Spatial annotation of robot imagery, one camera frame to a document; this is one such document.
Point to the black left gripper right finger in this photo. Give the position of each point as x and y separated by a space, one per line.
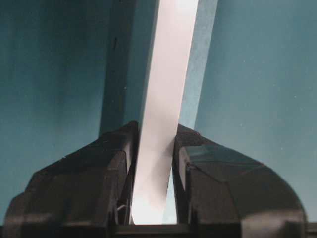
219 188

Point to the pale wooden board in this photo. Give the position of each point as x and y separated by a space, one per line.
166 73

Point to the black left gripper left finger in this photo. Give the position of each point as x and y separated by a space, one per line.
88 190

